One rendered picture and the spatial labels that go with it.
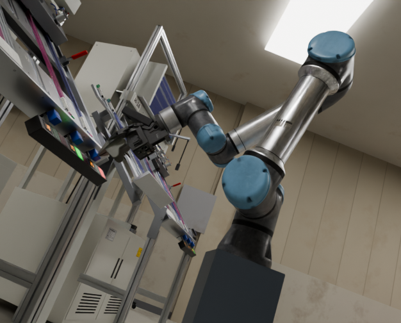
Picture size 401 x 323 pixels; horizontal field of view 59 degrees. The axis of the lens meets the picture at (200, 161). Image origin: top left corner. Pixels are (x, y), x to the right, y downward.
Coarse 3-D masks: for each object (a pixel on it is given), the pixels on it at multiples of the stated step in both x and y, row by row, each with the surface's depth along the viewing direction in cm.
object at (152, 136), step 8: (160, 120) 101; (136, 128) 102; (144, 128) 104; (152, 128) 103; (160, 128) 103; (128, 136) 103; (136, 136) 102; (144, 136) 100; (152, 136) 102; (160, 136) 101; (168, 136) 104; (128, 144) 101; (136, 144) 101; (144, 144) 100; (152, 144) 103; (136, 152) 101; (144, 152) 103; (152, 152) 106
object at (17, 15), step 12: (0, 0) 97; (12, 0) 110; (12, 12) 102; (24, 12) 118; (12, 24) 112; (24, 24) 108; (36, 24) 126; (24, 36) 119; (36, 48) 126; (48, 48) 124
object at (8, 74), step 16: (0, 48) 68; (0, 64) 70; (16, 64) 72; (0, 80) 73; (16, 80) 75; (32, 80) 77; (16, 96) 78; (32, 96) 80; (48, 96) 82; (32, 112) 84; (64, 112) 89; (64, 128) 93; (80, 128) 96; (80, 144) 102; (96, 144) 105
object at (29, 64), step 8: (16, 48) 86; (24, 56) 89; (24, 64) 86; (32, 64) 92; (32, 72) 88; (40, 72) 96; (40, 80) 92; (48, 80) 100; (48, 88) 95; (56, 96) 99; (72, 104) 113; (72, 112) 107; (80, 120) 110; (88, 128) 117
